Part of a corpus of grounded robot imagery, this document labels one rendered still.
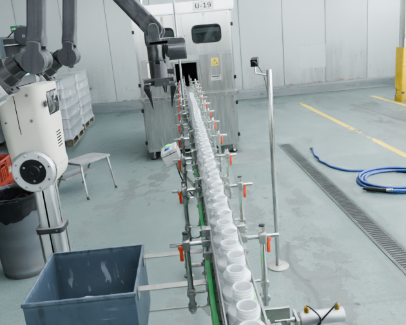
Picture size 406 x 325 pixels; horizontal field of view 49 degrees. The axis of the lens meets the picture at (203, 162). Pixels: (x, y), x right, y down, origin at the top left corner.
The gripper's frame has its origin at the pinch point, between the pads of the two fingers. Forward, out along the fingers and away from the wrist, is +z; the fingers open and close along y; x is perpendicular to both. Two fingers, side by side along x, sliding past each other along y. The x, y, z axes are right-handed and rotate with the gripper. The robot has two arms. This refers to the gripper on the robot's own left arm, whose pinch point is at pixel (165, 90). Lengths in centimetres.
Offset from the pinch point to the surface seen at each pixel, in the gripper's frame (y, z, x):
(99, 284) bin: 29, 58, 55
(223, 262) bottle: -13, 28, 106
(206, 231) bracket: -10, 29, 86
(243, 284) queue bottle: -16, 25, 121
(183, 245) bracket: -4, 33, 86
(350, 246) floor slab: -118, 142, -110
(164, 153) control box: 4.8, 30.2, -10.0
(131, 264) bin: 17, 52, 55
